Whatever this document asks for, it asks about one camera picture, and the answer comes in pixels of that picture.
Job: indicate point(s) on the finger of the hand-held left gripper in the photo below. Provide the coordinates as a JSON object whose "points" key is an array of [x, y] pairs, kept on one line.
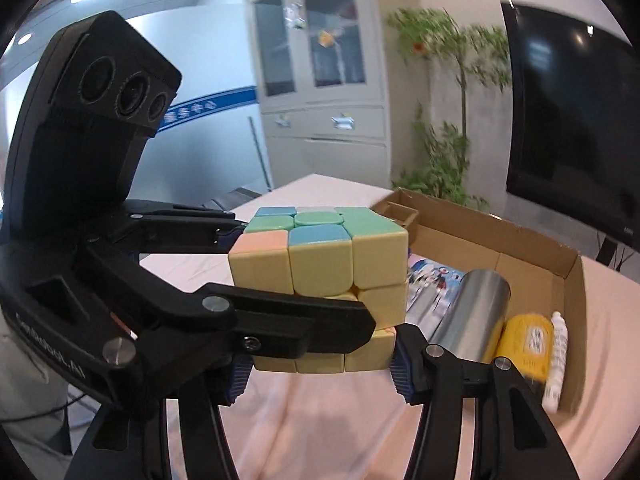
{"points": [[180, 230], [280, 325]]}

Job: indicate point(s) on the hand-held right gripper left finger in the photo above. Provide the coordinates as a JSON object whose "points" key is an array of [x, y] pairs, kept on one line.
{"points": [[236, 382]]}

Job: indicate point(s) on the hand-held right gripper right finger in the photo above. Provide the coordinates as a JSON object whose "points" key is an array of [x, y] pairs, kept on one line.
{"points": [[407, 365]]}

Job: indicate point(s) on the pastel puzzle cube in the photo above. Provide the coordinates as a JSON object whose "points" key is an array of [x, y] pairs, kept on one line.
{"points": [[320, 260]]}

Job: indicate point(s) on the silver metal can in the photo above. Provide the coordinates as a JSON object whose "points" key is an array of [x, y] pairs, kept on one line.
{"points": [[475, 310]]}

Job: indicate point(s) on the brown cardboard box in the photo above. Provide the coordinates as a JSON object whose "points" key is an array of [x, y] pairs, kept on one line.
{"points": [[525, 255]]}

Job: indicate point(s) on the colourful packet in box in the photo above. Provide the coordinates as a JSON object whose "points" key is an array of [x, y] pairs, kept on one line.
{"points": [[430, 285]]}

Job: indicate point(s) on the thin leaning pole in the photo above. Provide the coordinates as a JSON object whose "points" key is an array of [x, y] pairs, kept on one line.
{"points": [[260, 160]]}

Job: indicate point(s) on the yellow cylindrical can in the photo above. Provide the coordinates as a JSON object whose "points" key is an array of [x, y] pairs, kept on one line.
{"points": [[525, 340]]}

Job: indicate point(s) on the round ceiling light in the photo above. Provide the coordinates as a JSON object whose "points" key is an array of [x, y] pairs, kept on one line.
{"points": [[24, 39]]}

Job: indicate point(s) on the small white bottle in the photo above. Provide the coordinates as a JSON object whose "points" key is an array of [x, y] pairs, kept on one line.
{"points": [[555, 360]]}

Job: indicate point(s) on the white glass-door cabinet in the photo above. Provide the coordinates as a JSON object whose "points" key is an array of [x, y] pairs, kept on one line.
{"points": [[345, 155]]}

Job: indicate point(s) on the tall leafy green plant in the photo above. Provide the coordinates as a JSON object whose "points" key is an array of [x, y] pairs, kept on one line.
{"points": [[440, 160]]}

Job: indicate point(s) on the black flat screen television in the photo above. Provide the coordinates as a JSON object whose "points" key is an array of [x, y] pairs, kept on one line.
{"points": [[575, 135]]}

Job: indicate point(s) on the blue wall stripe sign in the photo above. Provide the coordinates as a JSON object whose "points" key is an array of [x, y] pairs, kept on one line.
{"points": [[220, 102]]}

